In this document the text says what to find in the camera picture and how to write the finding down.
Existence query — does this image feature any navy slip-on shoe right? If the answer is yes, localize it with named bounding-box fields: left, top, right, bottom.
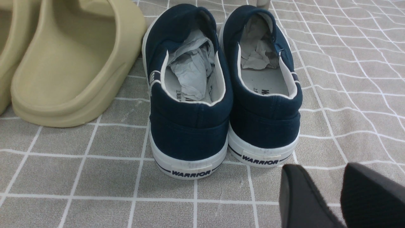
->
left=219, top=5, right=303, bottom=168

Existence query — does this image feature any navy slip-on shoe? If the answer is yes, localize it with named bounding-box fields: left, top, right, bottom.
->
left=142, top=4, right=233, bottom=180
left=219, top=5, right=303, bottom=168

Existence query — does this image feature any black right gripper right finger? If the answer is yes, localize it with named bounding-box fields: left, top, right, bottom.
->
left=340, top=162, right=405, bottom=228

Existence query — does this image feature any navy slip-on shoe left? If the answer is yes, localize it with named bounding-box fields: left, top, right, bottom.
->
left=142, top=4, right=233, bottom=180

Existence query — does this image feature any olive slipper left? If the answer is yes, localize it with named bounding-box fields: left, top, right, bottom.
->
left=0, top=0, right=41, bottom=114

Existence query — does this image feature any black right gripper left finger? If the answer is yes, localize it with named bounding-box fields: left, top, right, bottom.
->
left=279, top=164, right=345, bottom=228

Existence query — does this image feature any olive slipper right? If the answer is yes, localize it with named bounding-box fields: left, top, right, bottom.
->
left=11, top=0, right=147, bottom=128

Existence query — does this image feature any olive slipper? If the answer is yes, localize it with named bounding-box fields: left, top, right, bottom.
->
left=11, top=0, right=147, bottom=128
left=0, top=0, right=41, bottom=114

